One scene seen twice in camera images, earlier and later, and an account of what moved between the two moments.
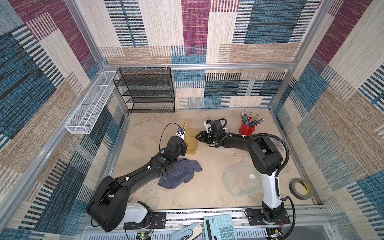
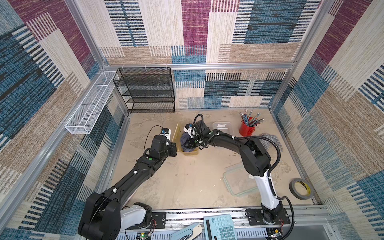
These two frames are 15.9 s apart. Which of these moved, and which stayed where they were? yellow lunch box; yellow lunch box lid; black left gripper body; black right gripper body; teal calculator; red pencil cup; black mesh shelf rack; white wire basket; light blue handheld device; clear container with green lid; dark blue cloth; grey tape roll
Moved: black right gripper body; yellow lunch box; dark blue cloth; yellow lunch box lid; black left gripper body
Stayed: teal calculator; black mesh shelf rack; red pencil cup; white wire basket; grey tape roll; light blue handheld device; clear container with green lid
